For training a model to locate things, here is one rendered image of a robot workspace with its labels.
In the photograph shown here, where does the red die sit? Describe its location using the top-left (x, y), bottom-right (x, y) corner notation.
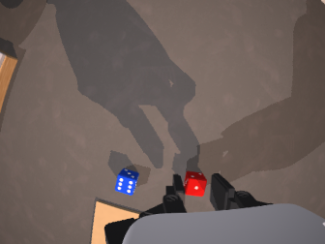
top-left (184, 171), bottom-right (207, 197)

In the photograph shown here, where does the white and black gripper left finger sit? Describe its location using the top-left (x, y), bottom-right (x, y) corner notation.
top-left (104, 174), bottom-right (187, 244)

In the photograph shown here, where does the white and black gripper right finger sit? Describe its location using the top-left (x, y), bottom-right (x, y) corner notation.
top-left (210, 173), bottom-right (273, 211)

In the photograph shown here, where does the blue die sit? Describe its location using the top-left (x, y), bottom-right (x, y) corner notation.
top-left (115, 168), bottom-right (139, 195)

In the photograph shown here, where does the tan square mat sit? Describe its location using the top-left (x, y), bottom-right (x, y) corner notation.
top-left (91, 200), bottom-right (140, 244)

